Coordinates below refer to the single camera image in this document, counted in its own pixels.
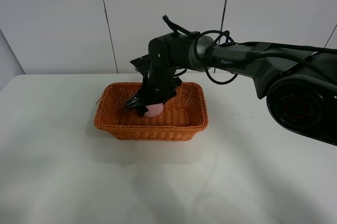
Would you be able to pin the pink peach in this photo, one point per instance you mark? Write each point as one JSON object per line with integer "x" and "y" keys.
{"x": 153, "y": 110}

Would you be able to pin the orange woven plastic basket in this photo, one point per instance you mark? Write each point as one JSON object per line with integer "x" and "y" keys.
{"x": 183, "y": 116}

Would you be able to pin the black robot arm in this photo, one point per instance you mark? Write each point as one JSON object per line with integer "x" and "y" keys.
{"x": 298, "y": 82}

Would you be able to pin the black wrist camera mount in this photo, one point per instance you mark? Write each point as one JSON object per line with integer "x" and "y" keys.
{"x": 141, "y": 64}

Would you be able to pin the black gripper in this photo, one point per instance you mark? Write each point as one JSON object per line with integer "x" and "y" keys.
{"x": 160, "y": 87}

